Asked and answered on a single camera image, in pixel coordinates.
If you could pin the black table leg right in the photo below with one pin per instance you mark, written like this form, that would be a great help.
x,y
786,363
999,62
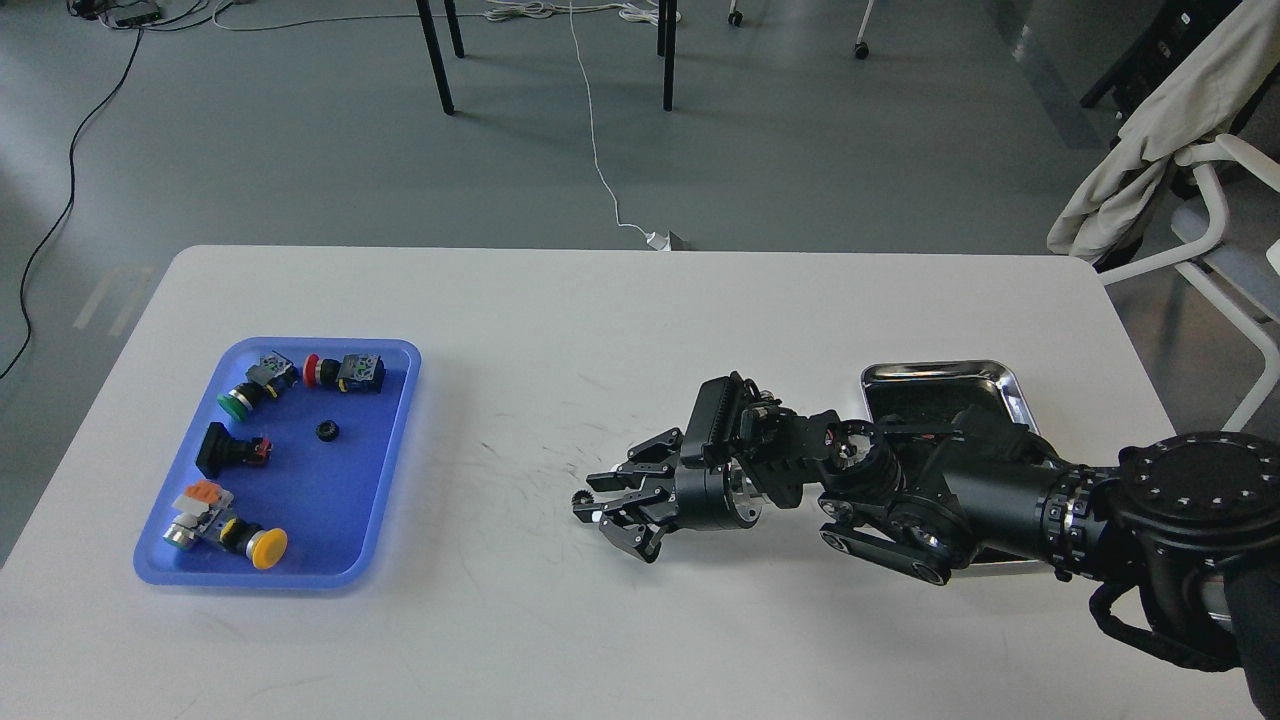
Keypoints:
x,y
667,15

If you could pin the yellow push button switch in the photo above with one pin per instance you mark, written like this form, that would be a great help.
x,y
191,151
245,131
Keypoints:
x,y
205,512

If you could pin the white power adapter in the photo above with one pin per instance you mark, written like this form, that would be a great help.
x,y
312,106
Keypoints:
x,y
666,242

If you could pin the green push button switch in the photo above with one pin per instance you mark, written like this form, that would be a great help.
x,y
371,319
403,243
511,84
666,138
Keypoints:
x,y
267,379

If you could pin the black table leg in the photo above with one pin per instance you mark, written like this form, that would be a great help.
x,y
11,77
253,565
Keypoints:
x,y
435,53
667,15

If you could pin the red push button switch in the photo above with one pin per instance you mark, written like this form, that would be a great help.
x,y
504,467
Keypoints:
x,y
354,373

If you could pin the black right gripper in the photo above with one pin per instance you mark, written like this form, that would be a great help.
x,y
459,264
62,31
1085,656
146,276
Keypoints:
x,y
649,494

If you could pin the silver metal tray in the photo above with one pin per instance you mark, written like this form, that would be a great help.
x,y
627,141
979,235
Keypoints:
x,y
918,394

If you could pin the white chair with beige cloth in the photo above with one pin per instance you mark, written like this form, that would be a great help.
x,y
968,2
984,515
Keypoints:
x,y
1185,124

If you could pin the black square push button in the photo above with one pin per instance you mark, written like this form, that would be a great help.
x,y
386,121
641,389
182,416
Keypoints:
x,y
219,451

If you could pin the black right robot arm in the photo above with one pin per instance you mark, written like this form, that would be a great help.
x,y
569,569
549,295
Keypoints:
x,y
1180,536

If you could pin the blue plastic tray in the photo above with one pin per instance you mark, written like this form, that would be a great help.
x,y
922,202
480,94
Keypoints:
x,y
328,497

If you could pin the black table leg left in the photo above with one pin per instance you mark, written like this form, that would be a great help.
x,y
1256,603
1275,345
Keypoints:
x,y
435,53

